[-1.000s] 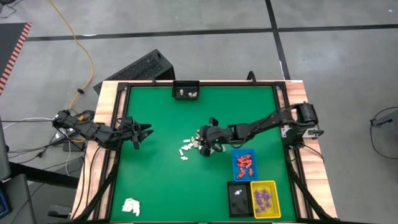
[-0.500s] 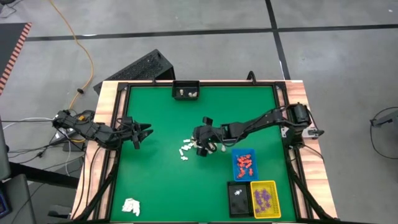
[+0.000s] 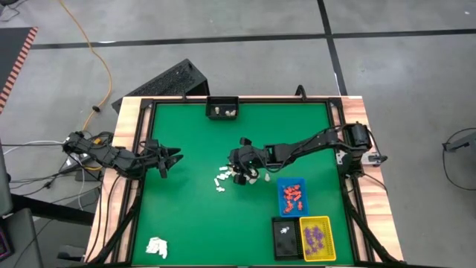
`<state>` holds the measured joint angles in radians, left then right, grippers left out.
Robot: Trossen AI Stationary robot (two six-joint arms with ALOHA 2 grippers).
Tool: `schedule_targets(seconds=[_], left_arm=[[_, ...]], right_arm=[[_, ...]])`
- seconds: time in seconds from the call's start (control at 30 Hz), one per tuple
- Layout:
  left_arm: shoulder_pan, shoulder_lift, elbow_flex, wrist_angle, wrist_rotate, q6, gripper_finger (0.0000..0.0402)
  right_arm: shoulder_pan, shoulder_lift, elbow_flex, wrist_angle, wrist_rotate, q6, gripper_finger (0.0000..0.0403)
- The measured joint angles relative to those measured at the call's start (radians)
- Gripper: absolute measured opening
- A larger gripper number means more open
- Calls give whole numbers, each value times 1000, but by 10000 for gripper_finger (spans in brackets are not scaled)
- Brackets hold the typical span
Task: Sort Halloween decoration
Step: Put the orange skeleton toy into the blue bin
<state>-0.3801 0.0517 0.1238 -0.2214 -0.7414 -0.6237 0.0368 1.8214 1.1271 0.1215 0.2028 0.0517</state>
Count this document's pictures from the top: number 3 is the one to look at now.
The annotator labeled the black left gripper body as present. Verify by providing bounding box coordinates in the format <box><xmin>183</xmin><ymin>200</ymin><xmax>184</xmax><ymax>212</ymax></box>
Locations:
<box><xmin>140</xmin><ymin>138</ymin><xmax>170</xmax><ymax>171</ymax></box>

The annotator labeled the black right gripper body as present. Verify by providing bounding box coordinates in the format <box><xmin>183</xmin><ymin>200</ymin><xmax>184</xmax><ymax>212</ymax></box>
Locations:
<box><xmin>237</xmin><ymin>137</ymin><xmax>266</xmax><ymax>169</ymax></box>

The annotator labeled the blue plastic basket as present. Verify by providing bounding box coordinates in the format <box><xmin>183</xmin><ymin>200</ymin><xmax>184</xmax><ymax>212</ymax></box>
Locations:
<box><xmin>277</xmin><ymin>177</ymin><xmax>310</xmax><ymax>218</ymax></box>

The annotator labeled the small black plastic basket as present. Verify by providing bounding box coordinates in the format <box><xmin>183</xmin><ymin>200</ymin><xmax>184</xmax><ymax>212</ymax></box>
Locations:
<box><xmin>205</xmin><ymin>95</ymin><xmax>239</xmax><ymax>121</ymax></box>

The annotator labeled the green table mat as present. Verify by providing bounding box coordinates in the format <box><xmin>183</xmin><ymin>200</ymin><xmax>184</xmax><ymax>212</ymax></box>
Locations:
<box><xmin>132</xmin><ymin>102</ymin><xmax>354</xmax><ymax>265</ymax></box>

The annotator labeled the black perforated metal case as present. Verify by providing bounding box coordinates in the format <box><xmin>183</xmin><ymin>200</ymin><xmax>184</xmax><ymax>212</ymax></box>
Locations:
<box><xmin>111</xmin><ymin>58</ymin><xmax>210</xmax><ymax>114</ymax></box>

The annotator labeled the black rectangular plastic basket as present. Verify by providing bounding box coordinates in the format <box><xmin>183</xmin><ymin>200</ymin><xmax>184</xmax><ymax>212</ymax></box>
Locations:
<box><xmin>271</xmin><ymin>217</ymin><xmax>301</xmax><ymax>261</ymax></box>

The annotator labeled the crumpled white paper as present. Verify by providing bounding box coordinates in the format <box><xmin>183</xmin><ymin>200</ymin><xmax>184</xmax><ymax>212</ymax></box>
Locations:
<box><xmin>145</xmin><ymin>237</ymin><xmax>169</xmax><ymax>261</ymax></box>

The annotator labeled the yellow plastic basket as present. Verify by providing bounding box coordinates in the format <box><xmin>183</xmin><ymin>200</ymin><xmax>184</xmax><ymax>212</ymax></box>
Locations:
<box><xmin>299</xmin><ymin>216</ymin><xmax>338</xmax><ymax>263</ymax></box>

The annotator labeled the black floor beam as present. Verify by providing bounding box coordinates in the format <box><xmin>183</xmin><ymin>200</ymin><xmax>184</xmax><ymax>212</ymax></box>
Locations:
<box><xmin>10</xmin><ymin>193</ymin><xmax>96</xmax><ymax>226</ymax></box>

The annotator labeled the gray box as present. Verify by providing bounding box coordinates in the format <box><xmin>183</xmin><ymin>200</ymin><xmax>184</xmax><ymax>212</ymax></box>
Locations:
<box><xmin>0</xmin><ymin>207</ymin><xmax>45</xmax><ymax>268</ymax></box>

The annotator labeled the black orange striped mat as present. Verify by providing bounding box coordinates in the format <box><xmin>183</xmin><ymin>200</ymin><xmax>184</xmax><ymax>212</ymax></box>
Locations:
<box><xmin>0</xmin><ymin>26</ymin><xmax>39</xmax><ymax>115</ymax></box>

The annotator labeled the gray stand leg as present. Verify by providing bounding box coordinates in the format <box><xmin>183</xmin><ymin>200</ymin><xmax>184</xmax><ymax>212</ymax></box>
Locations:
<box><xmin>442</xmin><ymin>133</ymin><xmax>476</xmax><ymax>153</ymax></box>

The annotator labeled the black metal table frame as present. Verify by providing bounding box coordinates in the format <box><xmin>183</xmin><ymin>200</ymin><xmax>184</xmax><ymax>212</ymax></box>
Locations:
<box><xmin>86</xmin><ymin>95</ymin><xmax>402</xmax><ymax>268</ymax></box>

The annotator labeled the yellow extension cable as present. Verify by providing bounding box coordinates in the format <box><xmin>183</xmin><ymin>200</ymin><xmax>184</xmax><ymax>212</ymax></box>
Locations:
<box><xmin>57</xmin><ymin>0</ymin><xmax>113</xmax><ymax>132</ymax></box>

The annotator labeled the white cable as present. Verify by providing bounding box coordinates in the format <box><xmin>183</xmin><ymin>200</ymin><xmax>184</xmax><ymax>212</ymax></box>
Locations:
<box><xmin>2</xmin><ymin>139</ymin><xmax>67</xmax><ymax>154</ymax></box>

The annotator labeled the black floor cable loop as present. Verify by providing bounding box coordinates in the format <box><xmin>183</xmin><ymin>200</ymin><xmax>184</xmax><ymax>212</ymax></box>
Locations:
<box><xmin>441</xmin><ymin>127</ymin><xmax>476</xmax><ymax>192</ymax></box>

